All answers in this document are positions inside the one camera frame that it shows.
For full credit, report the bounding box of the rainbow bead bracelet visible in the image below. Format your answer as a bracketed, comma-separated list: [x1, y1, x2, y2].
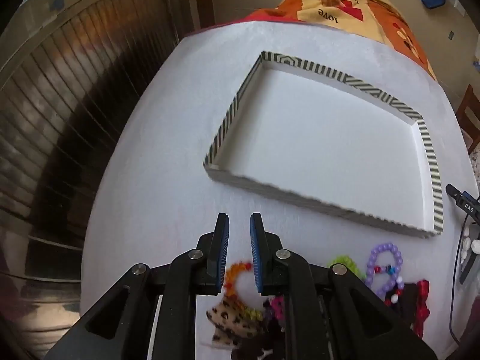
[224, 262, 265, 321]

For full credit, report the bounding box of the red ribbon bow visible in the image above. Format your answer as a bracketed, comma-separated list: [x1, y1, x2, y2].
[413, 279, 430, 339]

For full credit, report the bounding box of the white tablecloth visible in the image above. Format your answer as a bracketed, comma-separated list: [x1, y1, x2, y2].
[80, 20, 475, 360]

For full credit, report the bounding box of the magenta hair tie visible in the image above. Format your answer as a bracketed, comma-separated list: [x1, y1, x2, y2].
[267, 295, 286, 322]

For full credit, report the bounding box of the black cable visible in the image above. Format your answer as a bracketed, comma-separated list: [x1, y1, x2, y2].
[449, 229, 465, 346]

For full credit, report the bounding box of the wooden slatted shutter door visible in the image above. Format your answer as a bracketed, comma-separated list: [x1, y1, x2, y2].
[0, 0, 203, 346]

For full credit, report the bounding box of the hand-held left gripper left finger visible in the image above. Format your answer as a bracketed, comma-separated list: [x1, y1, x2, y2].
[44, 213, 230, 360]

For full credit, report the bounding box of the purple bead bracelet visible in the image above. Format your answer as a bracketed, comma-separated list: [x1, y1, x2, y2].
[364, 243, 404, 306]

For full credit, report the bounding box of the white bead bracelet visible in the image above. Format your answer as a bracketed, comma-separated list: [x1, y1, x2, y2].
[460, 226, 480, 267]

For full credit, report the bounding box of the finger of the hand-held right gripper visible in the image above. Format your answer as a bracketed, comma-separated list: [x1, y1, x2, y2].
[445, 184, 480, 227]
[459, 238, 480, 286]

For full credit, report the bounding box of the leopard print scrunchie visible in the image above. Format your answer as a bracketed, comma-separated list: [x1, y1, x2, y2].
[205, 295, 268, 350]

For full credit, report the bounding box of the orange printed blanket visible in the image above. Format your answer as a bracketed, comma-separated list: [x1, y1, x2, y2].
[234, 0, 437, 81]

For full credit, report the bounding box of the wooden chair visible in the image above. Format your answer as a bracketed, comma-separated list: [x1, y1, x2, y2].
[455, 84, 480, 155]

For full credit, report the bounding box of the white tray with striped rim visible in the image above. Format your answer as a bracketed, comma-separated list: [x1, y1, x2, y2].
[203, 50, 444, 239]

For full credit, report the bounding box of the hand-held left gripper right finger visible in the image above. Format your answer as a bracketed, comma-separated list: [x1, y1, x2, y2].
[250, 212, 438, 360]

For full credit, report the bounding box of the green bead bracelet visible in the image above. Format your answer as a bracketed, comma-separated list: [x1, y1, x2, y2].
[329, 255, 366, 280]

